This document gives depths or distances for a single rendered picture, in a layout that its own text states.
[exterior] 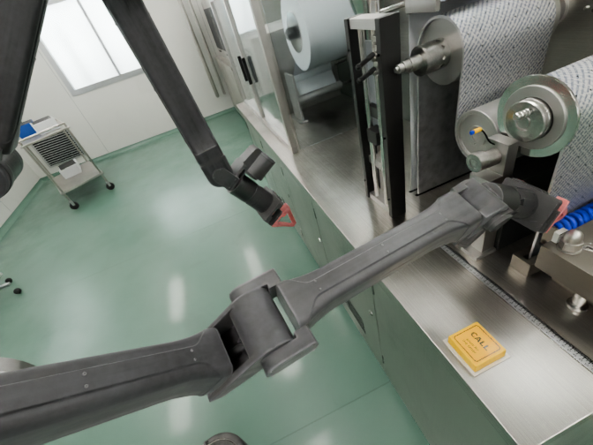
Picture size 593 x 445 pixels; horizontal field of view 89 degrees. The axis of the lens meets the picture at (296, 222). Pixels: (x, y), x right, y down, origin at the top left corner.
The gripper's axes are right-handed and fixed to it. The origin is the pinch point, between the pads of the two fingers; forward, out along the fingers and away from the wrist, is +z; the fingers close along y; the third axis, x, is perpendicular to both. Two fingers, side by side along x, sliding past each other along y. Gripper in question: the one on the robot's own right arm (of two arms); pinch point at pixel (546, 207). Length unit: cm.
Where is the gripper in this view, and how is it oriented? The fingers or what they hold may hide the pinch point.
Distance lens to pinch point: 78.4
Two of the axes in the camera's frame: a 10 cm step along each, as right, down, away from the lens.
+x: 2.6, -8.6, -4.4
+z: 9.0, 0.5, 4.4
